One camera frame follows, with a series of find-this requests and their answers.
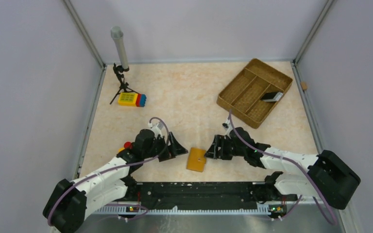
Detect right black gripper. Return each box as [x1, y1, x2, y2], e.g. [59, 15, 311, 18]
[204, 134, 246, 160]

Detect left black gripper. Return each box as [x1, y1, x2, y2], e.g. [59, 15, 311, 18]
[143, 132, 187, 162]

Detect yellow leather card holder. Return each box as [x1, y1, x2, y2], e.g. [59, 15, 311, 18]
[186, 147, 206, 172]

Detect black credit card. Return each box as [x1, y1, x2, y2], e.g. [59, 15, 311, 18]
[261, 92, 279, 102]

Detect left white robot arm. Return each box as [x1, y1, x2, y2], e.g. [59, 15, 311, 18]
[43, 129, 188, 233]

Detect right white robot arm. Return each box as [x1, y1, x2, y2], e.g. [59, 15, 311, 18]
[204, 127, 361, 210]

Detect grey silver cards in tray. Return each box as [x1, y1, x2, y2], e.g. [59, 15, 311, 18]
[276, 92, 284, 101]

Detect red yellow button toy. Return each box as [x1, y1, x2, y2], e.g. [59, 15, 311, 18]
[118, 142, 133, 153]

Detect red blue toy bricks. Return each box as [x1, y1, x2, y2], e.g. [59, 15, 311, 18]
[136, 94, 147, 107]

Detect woven brown divided tray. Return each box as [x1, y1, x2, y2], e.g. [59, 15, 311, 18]
[217, 58, 292, 129]

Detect yellow toy brick block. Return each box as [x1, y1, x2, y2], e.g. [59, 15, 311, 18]
[118, 92, 138, 107]

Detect small black tripod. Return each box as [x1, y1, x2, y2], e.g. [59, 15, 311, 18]
[109, 63, 138, 105]

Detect small wooden block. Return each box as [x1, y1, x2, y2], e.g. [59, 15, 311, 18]
[300, 82, 308, 91]

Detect grey cylinder on tripod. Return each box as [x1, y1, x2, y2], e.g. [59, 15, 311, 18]
[110, 26, 129, 71]

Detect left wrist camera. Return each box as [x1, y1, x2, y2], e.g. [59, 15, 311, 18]
[148, 122, 164, 137]

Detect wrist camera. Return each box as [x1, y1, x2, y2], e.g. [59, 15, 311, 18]
[148, 122, 164, 137]
[222, 119, 233, 134]

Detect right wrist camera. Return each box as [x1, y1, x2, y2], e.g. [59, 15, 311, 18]
[222, 119, 233, 134]

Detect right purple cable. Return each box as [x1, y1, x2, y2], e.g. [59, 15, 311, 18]
[227, 110, 339, 226]

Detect purple cable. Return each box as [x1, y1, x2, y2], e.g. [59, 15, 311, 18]
[47, 116, 171, 227]
[227, 110, 339, 226]

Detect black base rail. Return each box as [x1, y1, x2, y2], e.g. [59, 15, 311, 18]
[117, 182, 298, 210]

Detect grey slotted cable duct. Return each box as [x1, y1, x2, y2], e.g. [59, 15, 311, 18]
[94, 205, 271, 216]

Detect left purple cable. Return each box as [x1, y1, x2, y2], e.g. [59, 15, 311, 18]
[47, 116, 171, 227]

